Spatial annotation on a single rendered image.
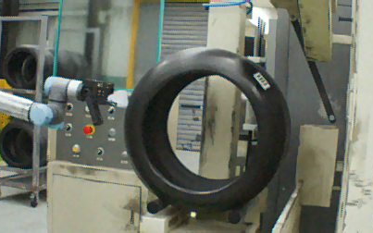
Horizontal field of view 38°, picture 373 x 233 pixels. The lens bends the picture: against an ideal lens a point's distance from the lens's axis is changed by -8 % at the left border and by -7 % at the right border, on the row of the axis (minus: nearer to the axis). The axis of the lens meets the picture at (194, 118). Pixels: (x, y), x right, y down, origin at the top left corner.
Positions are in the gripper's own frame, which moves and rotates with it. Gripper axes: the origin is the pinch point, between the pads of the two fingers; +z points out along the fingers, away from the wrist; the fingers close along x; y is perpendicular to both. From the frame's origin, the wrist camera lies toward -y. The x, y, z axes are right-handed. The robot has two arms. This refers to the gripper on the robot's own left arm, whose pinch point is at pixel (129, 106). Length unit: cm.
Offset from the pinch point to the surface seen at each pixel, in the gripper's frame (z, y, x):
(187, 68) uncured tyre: 22.0, 16.7, -11.6
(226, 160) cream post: 32.7, -15.3, 25.8
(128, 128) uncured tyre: 5.0, -6.3, -10.9
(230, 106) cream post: 30.4, 5.1, 25.9
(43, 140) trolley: -200, -76, 296
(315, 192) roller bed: 70, -20, 19
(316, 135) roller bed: 66, 1, 19
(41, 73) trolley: -206, -11, 282
